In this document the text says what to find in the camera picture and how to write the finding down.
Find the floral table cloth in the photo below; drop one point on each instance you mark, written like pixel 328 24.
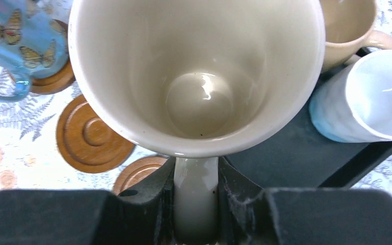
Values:
pixel 29 156

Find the tall cream floral mug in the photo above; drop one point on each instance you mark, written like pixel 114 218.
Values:
pixel 196 80

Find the beige mug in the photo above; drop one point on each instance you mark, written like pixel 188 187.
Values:
pixel 350 26

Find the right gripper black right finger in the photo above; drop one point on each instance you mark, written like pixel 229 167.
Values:
pixel 250 214

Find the brown wooden coaster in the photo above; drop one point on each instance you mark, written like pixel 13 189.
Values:
pixel 54 81
pixel 137 171
pixel 85 141

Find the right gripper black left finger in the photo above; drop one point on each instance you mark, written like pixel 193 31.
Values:
pixel 141 214

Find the white mug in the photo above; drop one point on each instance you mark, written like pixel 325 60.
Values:
pixel 355 105

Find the black serving tray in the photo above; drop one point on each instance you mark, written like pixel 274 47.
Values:
pixel 299 156

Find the blue mug yellow inside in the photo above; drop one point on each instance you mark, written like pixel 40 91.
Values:
pixel 27 10

